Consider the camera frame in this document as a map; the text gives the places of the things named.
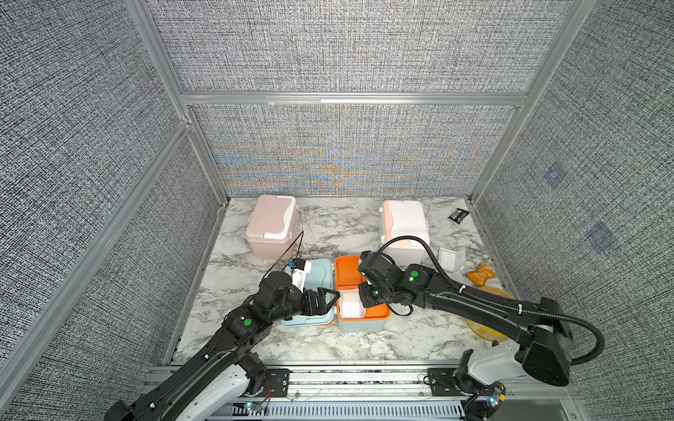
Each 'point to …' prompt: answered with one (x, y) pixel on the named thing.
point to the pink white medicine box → (271, 224)
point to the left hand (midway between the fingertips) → (333, 294)
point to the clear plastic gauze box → (450, 260)
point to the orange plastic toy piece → (479, 276)
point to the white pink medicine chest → (405, 217)
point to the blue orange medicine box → (320, 274)
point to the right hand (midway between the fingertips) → (360, 289)
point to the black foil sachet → (458, 215)
